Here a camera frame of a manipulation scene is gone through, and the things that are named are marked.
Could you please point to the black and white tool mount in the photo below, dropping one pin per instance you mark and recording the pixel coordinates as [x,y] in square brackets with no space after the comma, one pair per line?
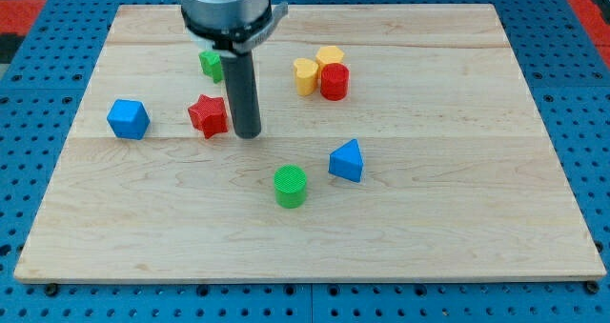
[240,40]

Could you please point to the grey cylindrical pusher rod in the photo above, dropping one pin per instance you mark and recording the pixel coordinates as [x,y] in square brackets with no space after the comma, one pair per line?
[242,94]

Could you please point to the red star block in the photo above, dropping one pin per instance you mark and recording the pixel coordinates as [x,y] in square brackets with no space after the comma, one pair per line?
[208,115]

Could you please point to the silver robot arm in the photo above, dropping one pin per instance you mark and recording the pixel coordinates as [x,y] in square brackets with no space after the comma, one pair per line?
[224,14]

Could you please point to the yellow heart block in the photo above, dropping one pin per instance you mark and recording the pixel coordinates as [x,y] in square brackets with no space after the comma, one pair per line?
[305,76]

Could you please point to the green cube block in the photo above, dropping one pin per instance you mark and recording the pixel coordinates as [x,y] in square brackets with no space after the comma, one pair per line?
[211,65]

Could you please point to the yellow hexagon block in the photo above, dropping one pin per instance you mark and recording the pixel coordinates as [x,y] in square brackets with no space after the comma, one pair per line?
[328,55]

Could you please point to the red cylinder block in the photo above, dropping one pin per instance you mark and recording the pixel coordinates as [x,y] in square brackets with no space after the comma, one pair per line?
[334,81]

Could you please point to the green cylinder block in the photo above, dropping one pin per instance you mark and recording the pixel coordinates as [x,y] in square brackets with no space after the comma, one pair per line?
[290,186]

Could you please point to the blue hexagon block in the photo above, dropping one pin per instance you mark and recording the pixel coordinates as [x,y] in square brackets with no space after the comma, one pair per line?
[128,119]

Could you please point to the blue triangle block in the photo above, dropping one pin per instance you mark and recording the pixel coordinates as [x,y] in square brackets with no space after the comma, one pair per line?
[347,162]

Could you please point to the light wooden board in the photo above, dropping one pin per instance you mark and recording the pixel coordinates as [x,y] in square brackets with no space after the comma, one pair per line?
[460,182]

